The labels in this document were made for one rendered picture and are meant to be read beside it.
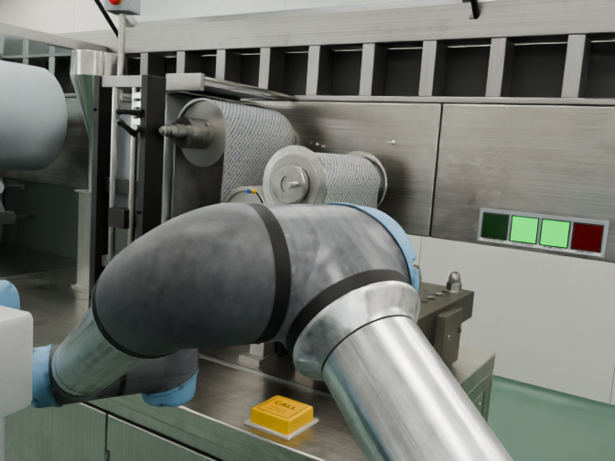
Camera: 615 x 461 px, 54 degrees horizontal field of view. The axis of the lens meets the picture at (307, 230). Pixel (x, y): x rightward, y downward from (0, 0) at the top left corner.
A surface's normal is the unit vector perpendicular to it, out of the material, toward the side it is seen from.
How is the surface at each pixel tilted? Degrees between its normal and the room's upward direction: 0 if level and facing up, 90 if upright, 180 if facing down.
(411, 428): 55
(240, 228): 42
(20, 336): 90
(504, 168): 90
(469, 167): 90
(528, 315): 90
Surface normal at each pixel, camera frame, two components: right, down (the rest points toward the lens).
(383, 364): -0.22, -0.60
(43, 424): -0.54, 0.07
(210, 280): 0.00, 0.02
